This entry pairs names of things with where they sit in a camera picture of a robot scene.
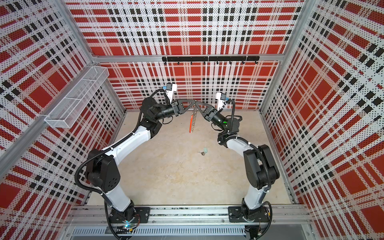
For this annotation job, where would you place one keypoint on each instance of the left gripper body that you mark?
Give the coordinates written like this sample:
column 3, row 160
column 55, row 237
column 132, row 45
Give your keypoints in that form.
column 169, row 112

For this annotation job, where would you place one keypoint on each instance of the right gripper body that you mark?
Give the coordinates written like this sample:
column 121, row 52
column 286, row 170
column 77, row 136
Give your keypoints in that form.
column 215, row 118

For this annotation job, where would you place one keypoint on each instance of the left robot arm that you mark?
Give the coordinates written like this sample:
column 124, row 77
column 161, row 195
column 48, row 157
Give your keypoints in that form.
column 100, row 172

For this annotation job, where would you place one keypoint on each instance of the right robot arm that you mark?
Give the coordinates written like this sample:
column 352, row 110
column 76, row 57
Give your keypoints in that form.
column 260, row 166

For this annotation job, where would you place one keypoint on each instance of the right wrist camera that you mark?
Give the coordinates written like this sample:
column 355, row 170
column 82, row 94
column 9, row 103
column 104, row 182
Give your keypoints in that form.
column 221, row 100

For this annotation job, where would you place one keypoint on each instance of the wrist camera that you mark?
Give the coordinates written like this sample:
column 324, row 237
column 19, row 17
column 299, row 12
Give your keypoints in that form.
column 170, row 90
column 221, row 100

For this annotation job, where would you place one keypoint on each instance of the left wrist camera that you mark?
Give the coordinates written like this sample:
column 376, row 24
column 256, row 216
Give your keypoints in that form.
column 170, row 90

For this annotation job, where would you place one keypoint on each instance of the black wall hook rail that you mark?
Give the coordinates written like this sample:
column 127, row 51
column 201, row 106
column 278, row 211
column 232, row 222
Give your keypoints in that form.
column 212, row 59

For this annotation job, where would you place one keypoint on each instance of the white wire mesh basket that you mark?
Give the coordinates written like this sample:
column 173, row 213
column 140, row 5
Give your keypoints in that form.
column 68, row 110

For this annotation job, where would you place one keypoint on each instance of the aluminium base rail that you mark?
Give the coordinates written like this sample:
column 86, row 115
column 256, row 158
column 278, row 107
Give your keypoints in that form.
column 221, row 222

